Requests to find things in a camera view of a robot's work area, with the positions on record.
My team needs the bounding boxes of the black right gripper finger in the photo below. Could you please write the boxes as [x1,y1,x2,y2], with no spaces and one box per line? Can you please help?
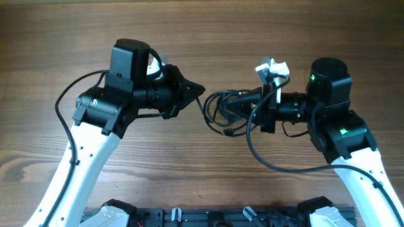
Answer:
[227,87,262,104]
[225,102,257,120]

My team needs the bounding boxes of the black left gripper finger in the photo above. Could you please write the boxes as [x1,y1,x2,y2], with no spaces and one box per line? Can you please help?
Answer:
[181,79,205,93]
[177,90,205,110]

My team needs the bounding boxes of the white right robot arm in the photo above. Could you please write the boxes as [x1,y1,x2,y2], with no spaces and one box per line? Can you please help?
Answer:
[225,57,403,226]

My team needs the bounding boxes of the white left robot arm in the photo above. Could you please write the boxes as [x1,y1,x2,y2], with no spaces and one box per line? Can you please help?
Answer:
[27,38,205,226]

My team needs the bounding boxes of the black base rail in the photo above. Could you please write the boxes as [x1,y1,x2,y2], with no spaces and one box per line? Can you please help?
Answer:
[128,207,310,227]

